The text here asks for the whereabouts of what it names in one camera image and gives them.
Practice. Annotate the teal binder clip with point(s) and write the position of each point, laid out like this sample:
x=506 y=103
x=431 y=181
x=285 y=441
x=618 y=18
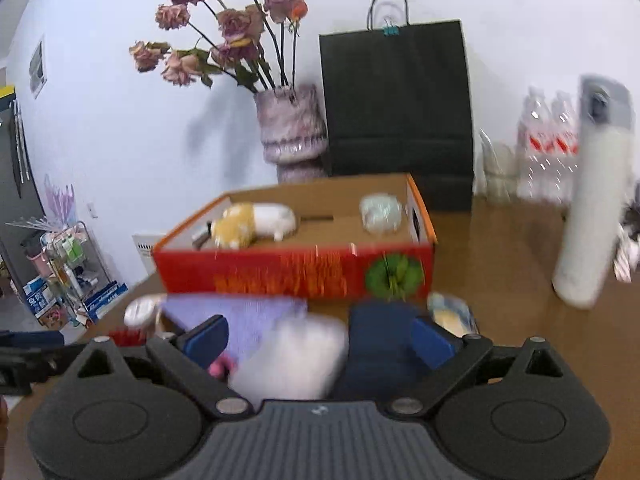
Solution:
x=390 y=29

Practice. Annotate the dried pink rose bouquet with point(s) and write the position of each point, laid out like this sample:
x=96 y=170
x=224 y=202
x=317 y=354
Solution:
x=255 y=46

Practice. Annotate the clear drinking glass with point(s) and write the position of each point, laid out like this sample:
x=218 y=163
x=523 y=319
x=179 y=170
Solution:
x=500 y=166

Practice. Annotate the red pom-pom flower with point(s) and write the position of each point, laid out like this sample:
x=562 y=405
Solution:
x=125 y=338

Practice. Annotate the water bottle pack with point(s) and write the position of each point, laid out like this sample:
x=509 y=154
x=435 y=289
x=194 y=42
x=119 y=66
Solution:
x=547 y=148

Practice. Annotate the wire storage rack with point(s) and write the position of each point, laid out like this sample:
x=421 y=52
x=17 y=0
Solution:
x=72 y=284

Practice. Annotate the navy blue zip case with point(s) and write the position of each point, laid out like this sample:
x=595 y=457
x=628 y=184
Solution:
x=380 y=364

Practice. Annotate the blue yellow plush figure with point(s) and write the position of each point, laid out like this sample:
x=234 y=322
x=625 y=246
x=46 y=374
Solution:
x=452 y=314

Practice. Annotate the yellow white plush toy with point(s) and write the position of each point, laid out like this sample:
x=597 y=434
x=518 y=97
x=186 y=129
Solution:
x=243 y=223

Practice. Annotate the white thermos bottle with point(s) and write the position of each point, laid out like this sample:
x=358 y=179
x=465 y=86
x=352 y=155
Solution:
x=606 y=143

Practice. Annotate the iridescent crumpled wrapper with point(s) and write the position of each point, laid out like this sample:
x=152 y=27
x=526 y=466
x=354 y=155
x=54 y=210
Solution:
x=380 y=213

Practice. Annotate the crumpled tissue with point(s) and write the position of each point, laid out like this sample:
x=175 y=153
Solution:
x=626 y=259

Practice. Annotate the pink purple ceramic vase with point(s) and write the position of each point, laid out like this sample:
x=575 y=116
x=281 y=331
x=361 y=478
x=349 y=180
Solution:
x=292 y=132

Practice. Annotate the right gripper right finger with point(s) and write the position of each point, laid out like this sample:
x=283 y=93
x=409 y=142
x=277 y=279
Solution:
x=452 y=362

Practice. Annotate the red cardboard box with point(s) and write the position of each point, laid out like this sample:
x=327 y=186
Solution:
x=331 y=256

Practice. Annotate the white round container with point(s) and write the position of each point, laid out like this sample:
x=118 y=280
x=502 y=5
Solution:
x=144 y=312

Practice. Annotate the purple cloth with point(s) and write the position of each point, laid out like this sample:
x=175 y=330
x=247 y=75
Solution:
x=248 y=317

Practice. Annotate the black paper shopping bag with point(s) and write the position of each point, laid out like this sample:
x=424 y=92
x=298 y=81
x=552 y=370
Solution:
x=401 y=105

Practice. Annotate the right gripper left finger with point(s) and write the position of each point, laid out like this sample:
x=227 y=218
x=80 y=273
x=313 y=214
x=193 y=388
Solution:
x=183 y=362

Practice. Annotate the white booklet box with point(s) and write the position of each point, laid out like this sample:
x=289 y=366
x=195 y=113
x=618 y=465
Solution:
x=144 y=243

